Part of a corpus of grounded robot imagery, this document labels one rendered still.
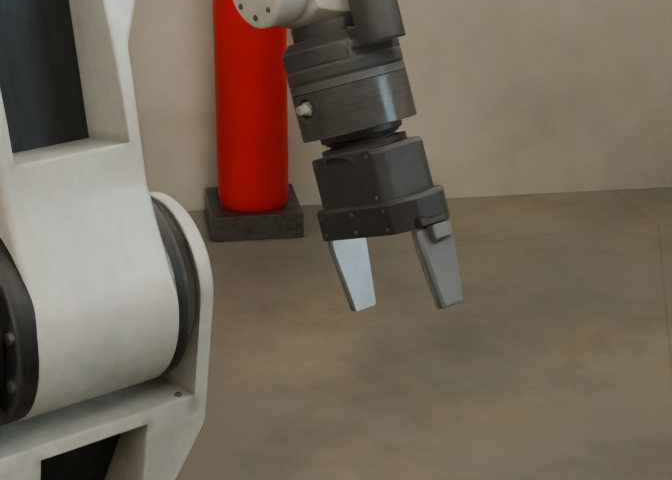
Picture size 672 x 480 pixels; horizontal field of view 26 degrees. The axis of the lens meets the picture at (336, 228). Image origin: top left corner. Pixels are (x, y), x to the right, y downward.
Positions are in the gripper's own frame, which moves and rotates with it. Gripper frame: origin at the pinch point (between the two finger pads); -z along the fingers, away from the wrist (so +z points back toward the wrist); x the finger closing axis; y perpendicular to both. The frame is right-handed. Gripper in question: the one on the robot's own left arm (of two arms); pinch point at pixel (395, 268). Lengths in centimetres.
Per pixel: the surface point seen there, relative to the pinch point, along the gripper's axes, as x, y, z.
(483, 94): -139, 137, 4
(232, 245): -153, 78, -11
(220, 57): -148, 83, 24
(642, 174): -129, 167, -21
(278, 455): -85, 35, -34
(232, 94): -148, 83, 17
